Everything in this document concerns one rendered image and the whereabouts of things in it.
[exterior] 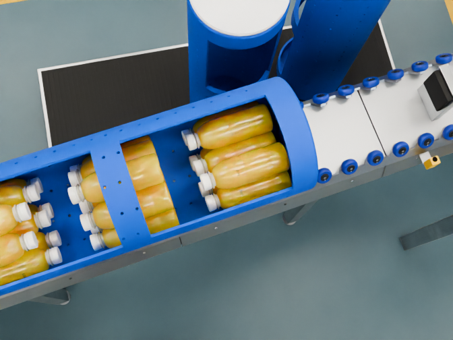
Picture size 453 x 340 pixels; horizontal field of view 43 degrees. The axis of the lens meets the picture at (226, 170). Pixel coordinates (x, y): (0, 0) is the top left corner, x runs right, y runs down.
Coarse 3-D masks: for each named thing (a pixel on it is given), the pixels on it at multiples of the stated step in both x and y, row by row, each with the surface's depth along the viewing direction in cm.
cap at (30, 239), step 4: (28, 232) 129; (32, 232) 129; (24, 236) 128; (28, 236) 128; (32, 236) 128; (28, 240) 128; (32, 240) 128; (36, 240) 131; (28, 244) 128; (32, 244) 128; (36, 244) 130; (28, 248) 128; (32, 248) 129
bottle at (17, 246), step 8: (0, 240) 126; (8, 240) 126; (16, 240) 127; (24, 240) 128; (0, 248) 125; (8, 248) 126; (16, 248) 127; (24, 248) 128; (0, 256) 125; (8, 256) 126; (16, 256) 127; (0, 264) 126; (8, 264) 128
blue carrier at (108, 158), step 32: (224, 96) 133; (256, 96) 130; (288, 96) 129; (128, 128) 129; (160, 128) 127; (192, 128) 148; (288, 128) 127; (32, 160) 126; (64, 160) 125; (96, 160) 123; (160, 160) 150; (64, 192) 146; (128, 192) 122; (192, 192) 150; (288, 192) 134; (64, 224) 146; (128, 224) 124; (192, 224) 131; (64, 256) 141; (96, 256) 128; (0, 288) 125
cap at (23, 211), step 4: (20, 204) 126; (24, 204) 125; (20, 208) 125; (24, 208) 125; (28, 208) 128; (20, 212) 125; (24, 212) 125; (28, 212) 127; (20, 216) 125; (24, 216) 125; (28, 216) 125; (24, 220) 126
